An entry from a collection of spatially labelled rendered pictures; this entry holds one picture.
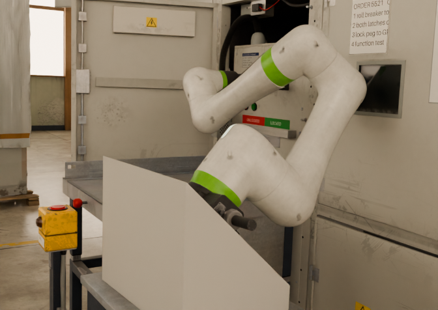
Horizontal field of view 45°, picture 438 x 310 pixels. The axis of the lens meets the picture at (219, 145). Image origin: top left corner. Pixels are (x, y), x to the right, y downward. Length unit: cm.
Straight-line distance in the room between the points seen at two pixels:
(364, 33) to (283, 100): 50
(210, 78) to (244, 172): 64
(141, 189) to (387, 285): 84
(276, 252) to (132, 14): 115
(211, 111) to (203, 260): 74
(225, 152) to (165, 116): 120
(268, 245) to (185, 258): 90
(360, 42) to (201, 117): 53
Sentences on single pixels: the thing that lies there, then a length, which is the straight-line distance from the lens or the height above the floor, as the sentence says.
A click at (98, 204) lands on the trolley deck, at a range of 171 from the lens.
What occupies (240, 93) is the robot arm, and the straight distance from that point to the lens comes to 157.
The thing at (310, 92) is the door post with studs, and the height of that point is 121.
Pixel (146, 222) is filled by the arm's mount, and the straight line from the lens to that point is 108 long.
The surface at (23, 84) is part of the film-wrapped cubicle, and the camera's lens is 531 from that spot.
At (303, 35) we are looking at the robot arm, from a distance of 143.
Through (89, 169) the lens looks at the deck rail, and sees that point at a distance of 209.
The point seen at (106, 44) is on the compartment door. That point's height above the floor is 138.
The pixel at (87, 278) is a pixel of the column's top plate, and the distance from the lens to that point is 134.
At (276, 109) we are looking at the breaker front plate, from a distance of 204.
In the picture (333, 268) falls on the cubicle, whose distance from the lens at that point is 178.
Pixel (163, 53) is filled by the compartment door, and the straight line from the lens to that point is 234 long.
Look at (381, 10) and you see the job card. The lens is 161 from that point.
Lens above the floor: 123
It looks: 7 degrees down
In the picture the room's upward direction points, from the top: 2 degrees clockwise
